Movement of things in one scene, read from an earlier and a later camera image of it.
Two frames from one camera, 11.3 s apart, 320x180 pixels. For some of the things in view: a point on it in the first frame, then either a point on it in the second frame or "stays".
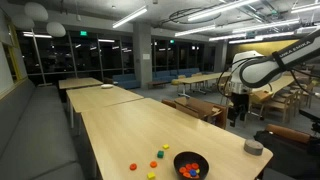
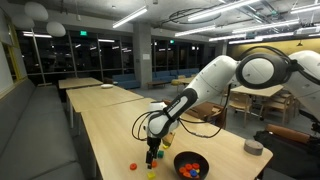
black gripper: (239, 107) to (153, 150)
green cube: (160, 154) stays
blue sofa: (127, 81) stays
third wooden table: (76, 82) stays
